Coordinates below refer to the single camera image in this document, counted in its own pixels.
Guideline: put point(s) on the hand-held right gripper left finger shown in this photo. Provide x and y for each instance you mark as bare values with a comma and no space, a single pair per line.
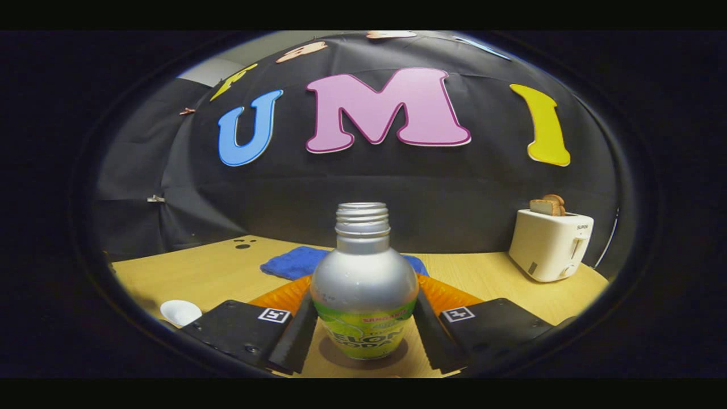
292,341

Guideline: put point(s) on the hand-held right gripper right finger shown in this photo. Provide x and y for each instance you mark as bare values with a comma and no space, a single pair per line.
434,341

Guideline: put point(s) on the silver green-label water bottle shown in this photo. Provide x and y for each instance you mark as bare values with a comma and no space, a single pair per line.
363,278

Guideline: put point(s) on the white teacup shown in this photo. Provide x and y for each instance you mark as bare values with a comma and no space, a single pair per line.
180,312

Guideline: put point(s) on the blue towel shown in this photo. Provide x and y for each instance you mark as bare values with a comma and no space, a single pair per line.
289,262

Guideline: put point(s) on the white toaster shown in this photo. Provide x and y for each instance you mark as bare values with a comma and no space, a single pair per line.
548,244

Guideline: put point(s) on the black backdrop cloth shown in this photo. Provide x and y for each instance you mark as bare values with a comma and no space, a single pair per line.
369,193

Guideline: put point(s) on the toast slice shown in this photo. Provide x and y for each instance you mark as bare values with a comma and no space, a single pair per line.
546,205

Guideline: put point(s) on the silver backdrop clip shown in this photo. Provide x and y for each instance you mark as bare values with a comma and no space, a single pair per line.
155,199

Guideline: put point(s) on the red backdrop clip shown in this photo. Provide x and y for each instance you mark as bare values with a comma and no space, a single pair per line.
187,111

